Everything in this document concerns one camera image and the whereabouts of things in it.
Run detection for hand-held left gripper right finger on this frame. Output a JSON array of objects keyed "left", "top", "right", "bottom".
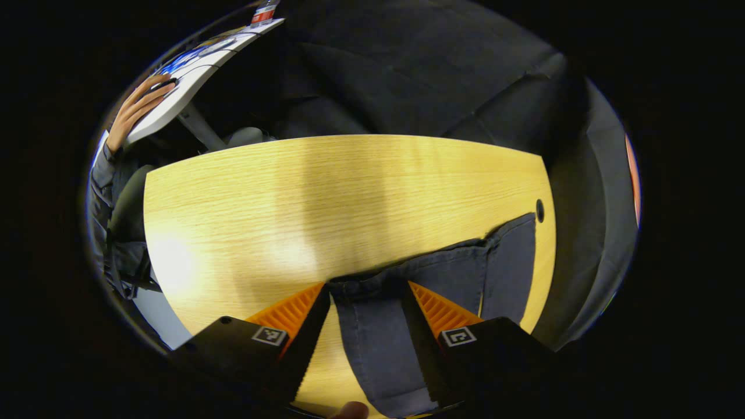
[{"left": 400, "top": 280, "right": 562, "bottom": 409}]

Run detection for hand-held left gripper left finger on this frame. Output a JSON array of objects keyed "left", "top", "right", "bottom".
[{"left": 168, "top": 282, "right": 332, "bottom": 408}]

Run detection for dark grey jeans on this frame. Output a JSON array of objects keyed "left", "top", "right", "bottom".
[{"left": 328, "top": 212, "right": 537, "bottom": 419}]

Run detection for black backdrop cloth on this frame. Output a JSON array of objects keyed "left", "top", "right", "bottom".
[{"left": 198, "top": 0, "right": 641, "bottom": 350}]

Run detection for white desk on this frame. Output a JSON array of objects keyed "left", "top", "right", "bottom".
[{"left": 124, "top": 17, "right": 286, "bottom": 152}]

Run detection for red white box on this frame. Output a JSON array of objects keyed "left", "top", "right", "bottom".
[{"left": 250, "top": 0, "right": 281, "bottom": 25}]

